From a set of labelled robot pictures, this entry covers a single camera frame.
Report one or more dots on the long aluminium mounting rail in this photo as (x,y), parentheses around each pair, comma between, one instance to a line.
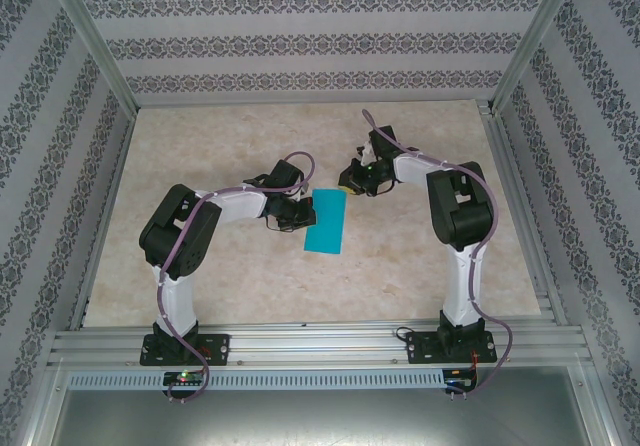
(320,343)

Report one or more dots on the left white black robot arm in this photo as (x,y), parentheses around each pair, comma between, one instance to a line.
(177,236)

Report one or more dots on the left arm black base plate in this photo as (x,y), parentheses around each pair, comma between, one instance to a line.
(217,348)

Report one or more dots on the grey sheet metal panel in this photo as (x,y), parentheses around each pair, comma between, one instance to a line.
(320,416)

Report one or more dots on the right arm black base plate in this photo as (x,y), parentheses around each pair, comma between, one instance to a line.
(422,348)

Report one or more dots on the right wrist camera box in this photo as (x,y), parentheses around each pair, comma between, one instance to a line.
(366,151)

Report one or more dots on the aluminium frame post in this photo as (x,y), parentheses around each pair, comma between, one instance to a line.
(100,51)
(535,41)

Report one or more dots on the teal square paper sheet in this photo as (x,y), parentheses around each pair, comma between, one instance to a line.
(327,226)

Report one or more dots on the aluminium side rail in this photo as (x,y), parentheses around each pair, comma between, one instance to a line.
(108,191)
(516,191)

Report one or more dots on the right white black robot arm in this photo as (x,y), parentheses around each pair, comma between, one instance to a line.
(465,211)

